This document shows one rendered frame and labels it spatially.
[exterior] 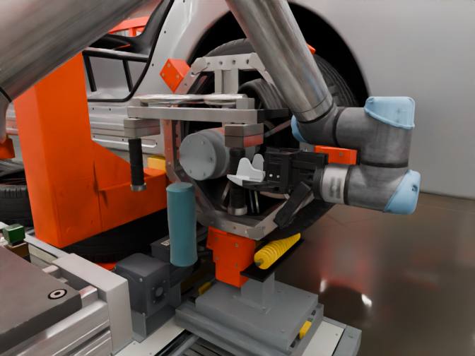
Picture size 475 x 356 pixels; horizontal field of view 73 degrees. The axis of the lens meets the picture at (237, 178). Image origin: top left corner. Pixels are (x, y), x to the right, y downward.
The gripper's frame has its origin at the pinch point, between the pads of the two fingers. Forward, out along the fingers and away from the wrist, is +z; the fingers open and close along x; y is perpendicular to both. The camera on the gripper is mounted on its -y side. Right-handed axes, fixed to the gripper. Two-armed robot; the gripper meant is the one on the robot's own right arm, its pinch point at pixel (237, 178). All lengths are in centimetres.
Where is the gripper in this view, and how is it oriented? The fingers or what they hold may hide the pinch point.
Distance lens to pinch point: 71.8
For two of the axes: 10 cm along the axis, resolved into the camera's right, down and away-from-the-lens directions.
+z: -8.4, -1.4, 5.3
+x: -5.5, 2.1, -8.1
